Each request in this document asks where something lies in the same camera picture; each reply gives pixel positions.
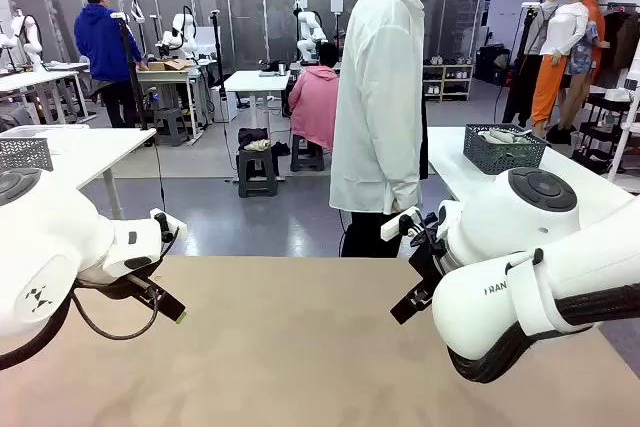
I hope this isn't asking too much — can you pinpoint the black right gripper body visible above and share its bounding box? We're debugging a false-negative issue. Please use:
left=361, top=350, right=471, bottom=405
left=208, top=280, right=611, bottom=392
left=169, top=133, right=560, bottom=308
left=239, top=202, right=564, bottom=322
left=407, top=239, right=446, bottom=299

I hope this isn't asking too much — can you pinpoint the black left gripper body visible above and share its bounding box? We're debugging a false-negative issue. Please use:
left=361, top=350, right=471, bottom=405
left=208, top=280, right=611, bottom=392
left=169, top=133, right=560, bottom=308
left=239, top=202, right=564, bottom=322
left=99, top=275, right=169, bottom=311

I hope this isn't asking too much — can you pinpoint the person's right forearm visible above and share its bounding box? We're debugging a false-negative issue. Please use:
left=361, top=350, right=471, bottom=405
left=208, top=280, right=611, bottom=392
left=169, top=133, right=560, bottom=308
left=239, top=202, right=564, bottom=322
left=377, top=146, right=421, bottom=213

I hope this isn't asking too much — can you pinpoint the dark grey plastic basket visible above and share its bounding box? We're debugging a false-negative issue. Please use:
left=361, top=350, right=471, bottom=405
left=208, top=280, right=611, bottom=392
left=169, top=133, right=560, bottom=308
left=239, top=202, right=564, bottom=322
left=463, top=123, right=550, bottom=176

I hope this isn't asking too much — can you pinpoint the grey patterned basket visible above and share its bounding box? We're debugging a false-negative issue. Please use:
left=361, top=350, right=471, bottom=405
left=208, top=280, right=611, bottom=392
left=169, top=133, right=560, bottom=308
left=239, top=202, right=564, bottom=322
left=0, top=137, right=54, bottom=173

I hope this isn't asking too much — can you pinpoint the white table with slanted edge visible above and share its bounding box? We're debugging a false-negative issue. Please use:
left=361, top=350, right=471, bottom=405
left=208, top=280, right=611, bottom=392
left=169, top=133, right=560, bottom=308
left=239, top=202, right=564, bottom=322
left=0, top=126, right=158, bottom=221

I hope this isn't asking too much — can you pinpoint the light grey towel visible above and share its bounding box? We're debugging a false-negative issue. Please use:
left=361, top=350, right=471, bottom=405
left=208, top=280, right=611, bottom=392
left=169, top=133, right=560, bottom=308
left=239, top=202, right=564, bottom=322
left=477, top=127, right=534, bottom=146

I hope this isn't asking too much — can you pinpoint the grey step stool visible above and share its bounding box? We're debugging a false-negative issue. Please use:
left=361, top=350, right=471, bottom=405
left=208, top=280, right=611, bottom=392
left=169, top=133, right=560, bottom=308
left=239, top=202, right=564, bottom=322
left=152, top=107, right=190, bottom=147
left=289, top=134, right=326, bottom=173
left=237, top=144, right=280, bottom=198

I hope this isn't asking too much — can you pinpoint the person in white shirt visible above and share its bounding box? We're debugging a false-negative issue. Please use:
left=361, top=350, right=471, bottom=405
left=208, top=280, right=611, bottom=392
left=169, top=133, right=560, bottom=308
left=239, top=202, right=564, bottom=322
left=328, top=0, right=457, bottom=258

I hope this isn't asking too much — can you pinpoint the long white table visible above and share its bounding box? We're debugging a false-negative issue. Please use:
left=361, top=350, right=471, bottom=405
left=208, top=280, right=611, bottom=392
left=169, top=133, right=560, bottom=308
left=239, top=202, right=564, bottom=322
left=427, top=125, right=636, bottom=216

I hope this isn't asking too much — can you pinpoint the translucent white bin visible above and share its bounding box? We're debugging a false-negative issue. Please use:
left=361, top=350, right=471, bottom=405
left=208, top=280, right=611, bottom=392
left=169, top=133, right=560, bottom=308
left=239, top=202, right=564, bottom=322
left=0, top=124, right=91, bottom=141

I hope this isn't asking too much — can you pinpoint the wooden shoe shelf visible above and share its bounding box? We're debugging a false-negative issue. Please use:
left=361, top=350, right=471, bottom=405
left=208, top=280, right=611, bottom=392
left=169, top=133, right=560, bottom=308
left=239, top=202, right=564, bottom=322
left=422, top=62, right=475, bottom=102

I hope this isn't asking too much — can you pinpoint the pile of dark clothes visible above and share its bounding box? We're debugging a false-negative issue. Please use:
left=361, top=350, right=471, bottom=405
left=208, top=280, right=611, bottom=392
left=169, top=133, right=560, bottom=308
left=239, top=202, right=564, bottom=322
left=237, top=126, right=274, bottom=153

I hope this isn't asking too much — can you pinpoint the person in pink hoodie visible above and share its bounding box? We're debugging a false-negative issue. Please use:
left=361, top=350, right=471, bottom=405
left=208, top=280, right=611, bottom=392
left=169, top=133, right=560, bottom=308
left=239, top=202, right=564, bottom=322
left=288, top=41, right=341, bottom=153

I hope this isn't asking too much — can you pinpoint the mannequin in grey top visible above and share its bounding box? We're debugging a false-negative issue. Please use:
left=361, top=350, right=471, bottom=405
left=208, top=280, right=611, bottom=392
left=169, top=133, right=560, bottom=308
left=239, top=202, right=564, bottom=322
left=502, top=0, right=561, bottom=129

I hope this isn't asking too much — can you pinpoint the white workbench with metal legs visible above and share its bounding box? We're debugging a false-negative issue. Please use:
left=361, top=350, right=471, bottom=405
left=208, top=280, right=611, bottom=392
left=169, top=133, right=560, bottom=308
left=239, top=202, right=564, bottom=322
left=135, top=65, right=204, bottom=141

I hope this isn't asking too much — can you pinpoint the black tripod pole white head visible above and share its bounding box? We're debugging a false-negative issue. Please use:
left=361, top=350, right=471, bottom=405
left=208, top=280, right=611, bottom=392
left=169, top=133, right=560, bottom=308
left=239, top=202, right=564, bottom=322
left=109, top=11, right=152, bottom=131

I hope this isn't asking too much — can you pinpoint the black trolley shelf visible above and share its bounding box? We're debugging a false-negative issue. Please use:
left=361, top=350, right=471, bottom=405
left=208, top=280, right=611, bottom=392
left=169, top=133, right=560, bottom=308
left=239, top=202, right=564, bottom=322
left=572, top=91, right=636, bottom=183

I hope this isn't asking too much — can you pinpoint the brown cardboard box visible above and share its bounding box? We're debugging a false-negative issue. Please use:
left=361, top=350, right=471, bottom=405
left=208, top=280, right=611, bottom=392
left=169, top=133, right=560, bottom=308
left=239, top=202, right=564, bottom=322
left=144, top=59, right=195, bottom=72

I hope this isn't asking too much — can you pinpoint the white background table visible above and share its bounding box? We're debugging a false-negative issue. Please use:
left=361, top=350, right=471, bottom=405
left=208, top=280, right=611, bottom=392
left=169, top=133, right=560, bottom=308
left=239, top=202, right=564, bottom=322
left=0, top=69, right=96, bottom=124

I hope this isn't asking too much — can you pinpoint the small white desk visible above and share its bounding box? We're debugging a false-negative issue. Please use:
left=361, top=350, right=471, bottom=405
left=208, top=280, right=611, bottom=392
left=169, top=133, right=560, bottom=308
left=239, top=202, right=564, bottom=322
left=224, top=70, right=292, bottom=148

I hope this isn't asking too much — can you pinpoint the person in blue hoodie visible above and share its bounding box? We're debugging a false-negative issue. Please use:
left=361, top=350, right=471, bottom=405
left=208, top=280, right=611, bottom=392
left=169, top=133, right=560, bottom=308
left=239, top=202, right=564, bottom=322
left=73, top=0, right=149, bottom=129

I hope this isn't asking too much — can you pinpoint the mannequin in white top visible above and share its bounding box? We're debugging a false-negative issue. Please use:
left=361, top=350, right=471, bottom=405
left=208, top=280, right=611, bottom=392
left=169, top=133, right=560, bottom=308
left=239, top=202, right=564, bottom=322
left=530, top=0, right=591, bottom=131

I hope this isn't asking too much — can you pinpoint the rack of dark clothes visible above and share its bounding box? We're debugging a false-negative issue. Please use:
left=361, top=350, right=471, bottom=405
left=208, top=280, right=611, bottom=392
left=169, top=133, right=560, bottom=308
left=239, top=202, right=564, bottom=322
left=597, top=0, right=640, bottom=91

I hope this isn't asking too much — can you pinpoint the mannequin in orange shirt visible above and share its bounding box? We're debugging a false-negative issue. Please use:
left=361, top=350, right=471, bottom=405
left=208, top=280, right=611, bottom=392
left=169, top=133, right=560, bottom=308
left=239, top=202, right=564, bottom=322
left=559, top=0, right=612, bottom=133

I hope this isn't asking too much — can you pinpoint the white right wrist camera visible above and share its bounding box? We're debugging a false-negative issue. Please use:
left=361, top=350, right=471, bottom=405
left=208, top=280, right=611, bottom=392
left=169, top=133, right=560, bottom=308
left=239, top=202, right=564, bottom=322
left=380, top=206, right=424, bottom=242

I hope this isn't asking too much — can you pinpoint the thin black left gripper cable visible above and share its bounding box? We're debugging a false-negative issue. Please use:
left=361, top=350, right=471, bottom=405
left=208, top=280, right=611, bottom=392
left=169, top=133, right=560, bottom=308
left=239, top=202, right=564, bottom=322
left=72, top=286, right=161, bottom=341

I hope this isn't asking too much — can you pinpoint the thick black left arm hose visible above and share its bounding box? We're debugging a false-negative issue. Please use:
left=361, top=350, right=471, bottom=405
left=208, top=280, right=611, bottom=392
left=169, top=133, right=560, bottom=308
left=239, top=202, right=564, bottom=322
left=0, top=296, right=71, bottom=373

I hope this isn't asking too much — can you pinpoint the thick black arm hose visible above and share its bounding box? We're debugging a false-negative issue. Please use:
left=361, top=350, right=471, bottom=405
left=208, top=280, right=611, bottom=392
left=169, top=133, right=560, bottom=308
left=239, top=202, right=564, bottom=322
left=0, top=296, right=71, bottom=373
left=447, top=284, right=640, bottom=384

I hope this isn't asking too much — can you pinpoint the thick black right arm hose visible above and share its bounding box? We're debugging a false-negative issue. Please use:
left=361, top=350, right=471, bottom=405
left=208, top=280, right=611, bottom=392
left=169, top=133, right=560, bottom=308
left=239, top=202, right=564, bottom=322
left=447, top=284, right=640, bottom=384

